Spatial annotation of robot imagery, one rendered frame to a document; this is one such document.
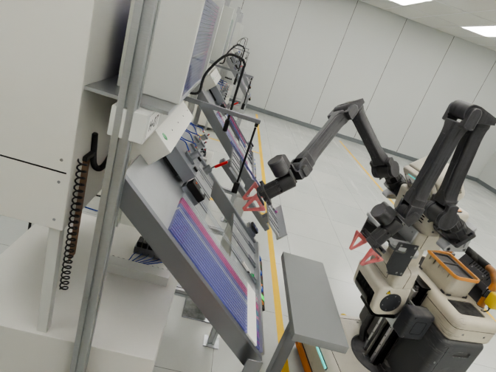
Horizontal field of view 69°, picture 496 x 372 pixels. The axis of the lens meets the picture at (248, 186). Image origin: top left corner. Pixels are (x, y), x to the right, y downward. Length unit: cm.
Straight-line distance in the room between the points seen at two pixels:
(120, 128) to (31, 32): 27
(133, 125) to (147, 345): 75
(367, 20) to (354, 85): 144
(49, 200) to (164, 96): 39
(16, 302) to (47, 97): 73
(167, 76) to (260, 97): 811
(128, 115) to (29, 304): 79
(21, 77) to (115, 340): 81
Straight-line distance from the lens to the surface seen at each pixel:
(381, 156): 176
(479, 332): 199
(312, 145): 140
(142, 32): 81
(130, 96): 83
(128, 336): 133
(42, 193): 104
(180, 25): 94
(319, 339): 162
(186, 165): 123
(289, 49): 897
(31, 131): 99
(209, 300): 109
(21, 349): 140
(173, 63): 95
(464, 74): 1033
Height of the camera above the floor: 160
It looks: 22 degrees down
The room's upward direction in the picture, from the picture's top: 19 degrees clockwise
